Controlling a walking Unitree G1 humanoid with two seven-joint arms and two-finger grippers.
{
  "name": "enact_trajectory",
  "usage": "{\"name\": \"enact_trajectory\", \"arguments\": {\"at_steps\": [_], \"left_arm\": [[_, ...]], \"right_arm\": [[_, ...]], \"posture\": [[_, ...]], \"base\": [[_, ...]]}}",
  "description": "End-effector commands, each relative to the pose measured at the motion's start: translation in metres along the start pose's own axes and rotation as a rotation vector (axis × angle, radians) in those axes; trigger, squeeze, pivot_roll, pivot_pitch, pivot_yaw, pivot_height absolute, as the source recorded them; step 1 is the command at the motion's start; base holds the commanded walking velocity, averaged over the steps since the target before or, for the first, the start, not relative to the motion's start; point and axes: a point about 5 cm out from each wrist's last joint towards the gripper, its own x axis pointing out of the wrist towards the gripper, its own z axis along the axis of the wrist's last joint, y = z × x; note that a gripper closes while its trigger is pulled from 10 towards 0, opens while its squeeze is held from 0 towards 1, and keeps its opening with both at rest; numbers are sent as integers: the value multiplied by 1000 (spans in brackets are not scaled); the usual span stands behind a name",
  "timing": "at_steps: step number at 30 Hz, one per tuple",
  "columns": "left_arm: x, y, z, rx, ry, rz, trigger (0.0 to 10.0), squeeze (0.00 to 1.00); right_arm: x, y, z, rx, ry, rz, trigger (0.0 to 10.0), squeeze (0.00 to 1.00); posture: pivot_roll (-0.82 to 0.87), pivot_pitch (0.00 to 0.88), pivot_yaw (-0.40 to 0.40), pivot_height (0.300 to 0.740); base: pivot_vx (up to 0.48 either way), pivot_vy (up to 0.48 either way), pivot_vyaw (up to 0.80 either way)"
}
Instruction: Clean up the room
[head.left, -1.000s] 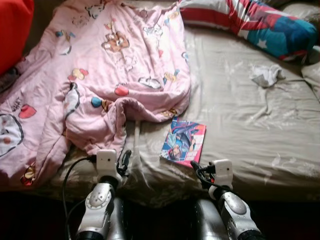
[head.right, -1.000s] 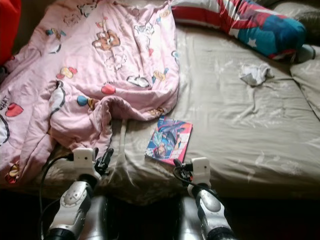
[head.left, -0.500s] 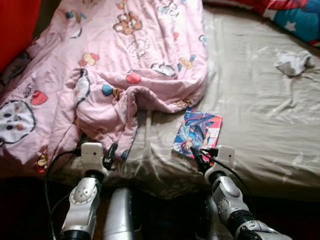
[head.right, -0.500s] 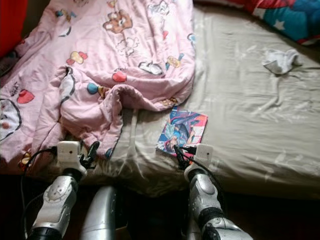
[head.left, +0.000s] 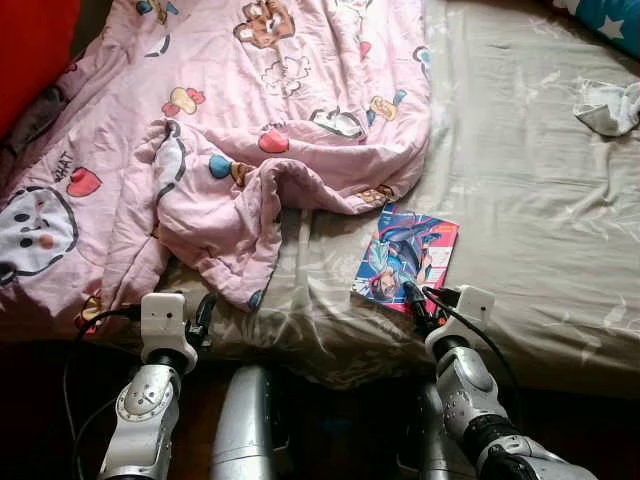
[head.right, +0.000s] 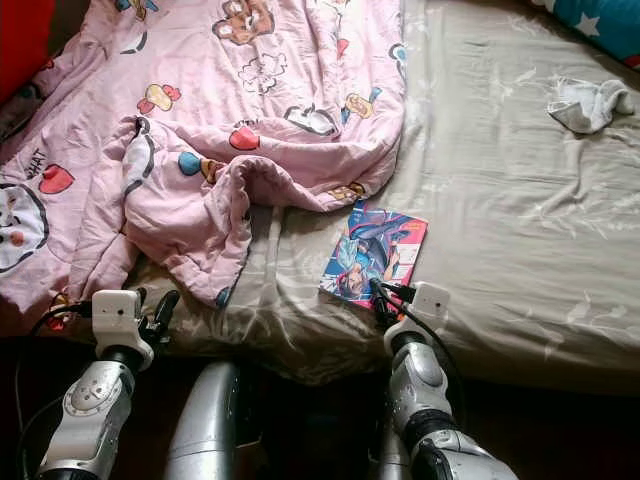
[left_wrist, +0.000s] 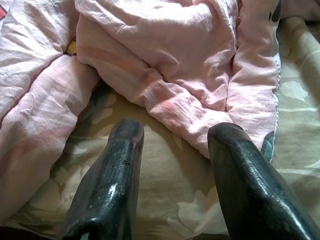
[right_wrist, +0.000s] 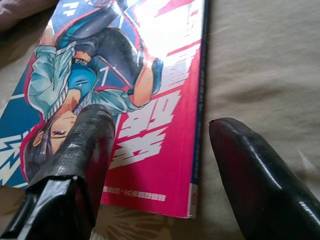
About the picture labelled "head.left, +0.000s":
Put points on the colourful comic book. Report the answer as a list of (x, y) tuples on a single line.
[(400, 255)]

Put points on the pink cartoon print quilt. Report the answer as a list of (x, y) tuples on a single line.
[(200, 60)]

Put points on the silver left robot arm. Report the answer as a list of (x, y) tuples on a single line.
[(145, 410)]

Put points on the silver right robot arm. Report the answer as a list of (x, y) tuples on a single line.
[(465, 390)]

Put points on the silver left robot leg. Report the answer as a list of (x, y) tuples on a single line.
[(245, 430)]

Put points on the silver robot leg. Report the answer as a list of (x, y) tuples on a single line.
[(245, 430), (432, 450)]

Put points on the bed with grey floral sheet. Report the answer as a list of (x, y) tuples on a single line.
[(530, 220)]

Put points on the silver right robot leg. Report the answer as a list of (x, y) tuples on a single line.
[(432, 450)]

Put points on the crumpled white grey sock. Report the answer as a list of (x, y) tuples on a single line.
[(610, 110)]

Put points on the long red cushion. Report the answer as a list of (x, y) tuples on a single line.
[(30, 50)]

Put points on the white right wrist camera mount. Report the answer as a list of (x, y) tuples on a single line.
[(470, 305)]

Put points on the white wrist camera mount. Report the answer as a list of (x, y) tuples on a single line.
[(470, 305), (163, 320)]

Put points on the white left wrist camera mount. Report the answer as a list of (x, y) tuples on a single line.
[(163, 320)]

